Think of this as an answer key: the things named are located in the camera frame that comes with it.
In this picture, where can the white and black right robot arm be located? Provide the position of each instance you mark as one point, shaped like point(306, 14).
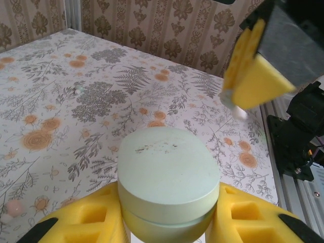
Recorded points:
point(293, 131)

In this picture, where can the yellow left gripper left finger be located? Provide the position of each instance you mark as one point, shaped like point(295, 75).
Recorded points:
point(83, 222)

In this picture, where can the pale green earbud charging case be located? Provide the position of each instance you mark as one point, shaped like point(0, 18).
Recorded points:
point(167, 164)

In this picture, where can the aluminium frame post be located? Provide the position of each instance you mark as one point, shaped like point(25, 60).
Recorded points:
point(73, 14)

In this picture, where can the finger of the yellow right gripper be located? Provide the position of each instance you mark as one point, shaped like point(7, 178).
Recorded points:
point(243, 55)
point(263, 83)

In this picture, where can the floral patterned table cover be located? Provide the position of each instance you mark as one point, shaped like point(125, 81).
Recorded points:
point(101, 114)

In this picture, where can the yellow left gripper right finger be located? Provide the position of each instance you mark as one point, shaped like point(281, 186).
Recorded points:
point(253, 222)

